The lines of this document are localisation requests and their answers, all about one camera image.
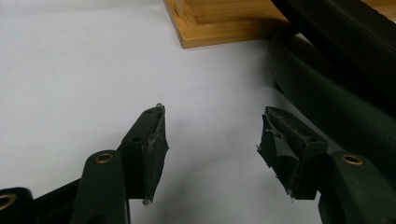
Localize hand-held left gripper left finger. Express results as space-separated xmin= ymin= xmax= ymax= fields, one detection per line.
xmin=119 ymin=103 xmax=170 ymax=206

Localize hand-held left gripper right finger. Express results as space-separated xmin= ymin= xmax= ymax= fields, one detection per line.
xmin=257 ymin=105 xmax=332 ymax=201

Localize black slipper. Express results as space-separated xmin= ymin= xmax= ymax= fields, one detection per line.
xmin=268 ymin=0 xmax=396 ymax=188

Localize bamboo shoe rack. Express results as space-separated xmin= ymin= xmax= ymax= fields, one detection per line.
xmin=163 ymin=0 xmax=396 ymax=49

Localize white table cover sheet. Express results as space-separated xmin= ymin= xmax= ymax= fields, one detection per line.
xmin=0 ymin=0 xmax=325 ymax=224

